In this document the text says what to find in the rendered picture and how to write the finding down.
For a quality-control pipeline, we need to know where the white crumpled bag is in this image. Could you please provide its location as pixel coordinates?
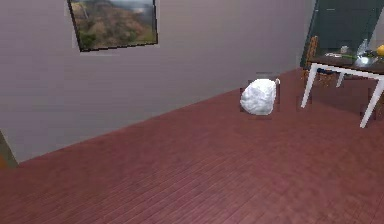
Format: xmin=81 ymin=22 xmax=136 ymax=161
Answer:
xmin=239 ymin=78 xmax=281 ymax=116

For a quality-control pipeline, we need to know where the framed landscape picture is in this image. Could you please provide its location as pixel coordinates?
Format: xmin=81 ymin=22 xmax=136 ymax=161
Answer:
xmin=66 ymin=0 xmax=159 ymax=53

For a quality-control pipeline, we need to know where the wooden chair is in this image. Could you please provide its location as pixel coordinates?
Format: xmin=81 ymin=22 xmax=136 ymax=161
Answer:
xmin=301 ymin=35 xmax=338 ymax=87

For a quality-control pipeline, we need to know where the white-legged dark-top table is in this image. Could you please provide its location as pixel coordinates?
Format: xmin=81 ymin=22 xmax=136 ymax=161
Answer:
xmin=300 ymin=53 xmax=384 ymax=129

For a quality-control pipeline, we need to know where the silver bowl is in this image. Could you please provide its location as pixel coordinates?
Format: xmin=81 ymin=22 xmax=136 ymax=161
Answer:
xmin=354 ymin=55 xmax=378 ymax=67

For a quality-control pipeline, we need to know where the clear glass bottle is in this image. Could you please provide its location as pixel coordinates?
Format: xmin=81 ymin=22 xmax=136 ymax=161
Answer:
xmin=356 ymin=38 xmax=369 ymax=57

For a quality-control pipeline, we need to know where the brown furniture corner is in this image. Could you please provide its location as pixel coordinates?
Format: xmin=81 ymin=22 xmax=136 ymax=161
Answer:
xmin=0 ymin=129 xmax=19 ymax=169

